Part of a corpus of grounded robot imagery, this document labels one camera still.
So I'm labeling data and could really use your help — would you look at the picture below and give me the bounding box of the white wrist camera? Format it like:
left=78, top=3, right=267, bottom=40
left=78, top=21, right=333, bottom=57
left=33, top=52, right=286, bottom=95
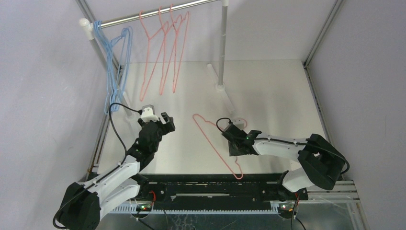
left=140, top=104, right=159, bottom=123
left=233, top=118, right=247, bottom=130

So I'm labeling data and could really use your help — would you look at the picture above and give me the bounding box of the black right camera cable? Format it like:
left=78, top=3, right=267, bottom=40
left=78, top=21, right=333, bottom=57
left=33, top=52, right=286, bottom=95
left=215, top=117, right=350, bottom=230

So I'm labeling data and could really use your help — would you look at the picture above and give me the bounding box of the metal clothes rack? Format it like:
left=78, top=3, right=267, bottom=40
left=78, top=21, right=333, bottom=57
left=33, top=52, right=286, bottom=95
left=79, top=0, right=227, bottom=117

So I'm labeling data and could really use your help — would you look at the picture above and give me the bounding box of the right circuit board with wires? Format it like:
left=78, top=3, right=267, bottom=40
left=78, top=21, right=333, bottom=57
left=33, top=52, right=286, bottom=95
left=277, top=193, right=301, bottom=220

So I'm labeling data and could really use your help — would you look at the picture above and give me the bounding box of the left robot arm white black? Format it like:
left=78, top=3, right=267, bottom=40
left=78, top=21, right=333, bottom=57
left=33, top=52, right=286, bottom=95
left=52, top=110, right=175, bottom=230

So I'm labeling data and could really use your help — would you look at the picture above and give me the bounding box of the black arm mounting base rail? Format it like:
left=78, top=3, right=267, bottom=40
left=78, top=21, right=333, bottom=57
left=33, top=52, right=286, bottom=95
left=86, top=172, right=343, bottom=212

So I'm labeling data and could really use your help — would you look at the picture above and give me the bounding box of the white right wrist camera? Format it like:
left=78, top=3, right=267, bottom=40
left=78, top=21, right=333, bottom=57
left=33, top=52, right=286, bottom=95
left=233, top=118, right=247, bottom=130

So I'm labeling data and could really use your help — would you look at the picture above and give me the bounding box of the black camera cable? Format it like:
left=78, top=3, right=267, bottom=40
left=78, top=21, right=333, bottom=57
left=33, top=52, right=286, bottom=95
left=108, top=103, right=143, bottom=160
left=215, top=117, right=350, bottom=230

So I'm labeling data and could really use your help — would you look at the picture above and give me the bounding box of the circuit board with wires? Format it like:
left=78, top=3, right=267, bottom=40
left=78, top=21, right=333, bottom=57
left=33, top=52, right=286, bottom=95
left=277, top=193, right=301, bottom=220
left=130, top=190, right=157, bottom=220

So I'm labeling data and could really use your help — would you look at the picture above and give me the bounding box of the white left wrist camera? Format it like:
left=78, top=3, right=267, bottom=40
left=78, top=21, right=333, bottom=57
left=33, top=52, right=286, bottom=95
left=140, top=104, right=159, bottom=123

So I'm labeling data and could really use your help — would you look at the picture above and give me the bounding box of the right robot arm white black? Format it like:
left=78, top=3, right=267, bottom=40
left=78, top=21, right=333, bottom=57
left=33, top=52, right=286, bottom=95
left=222, top=124, right=350, bottom=199

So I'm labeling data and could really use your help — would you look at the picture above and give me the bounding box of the black left camera cable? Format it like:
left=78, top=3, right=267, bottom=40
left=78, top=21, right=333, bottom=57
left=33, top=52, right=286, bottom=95
left=108, top=103, right=143, bottom=160

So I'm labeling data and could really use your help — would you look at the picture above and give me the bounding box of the left circuit board with wires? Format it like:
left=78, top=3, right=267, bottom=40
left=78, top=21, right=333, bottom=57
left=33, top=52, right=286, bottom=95
left=130, top=190, right=157, bottom=220

